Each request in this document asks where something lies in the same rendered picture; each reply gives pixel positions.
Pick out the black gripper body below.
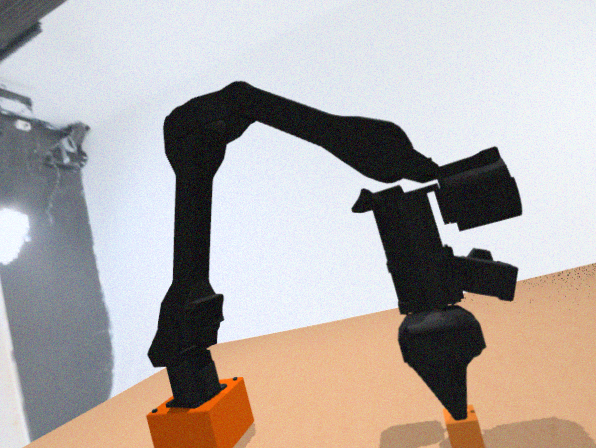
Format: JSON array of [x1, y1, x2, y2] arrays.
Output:
[[384, 237, 487, 364]]

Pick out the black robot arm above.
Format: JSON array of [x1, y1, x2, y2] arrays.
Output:
[[147, 80, 523, 409]]

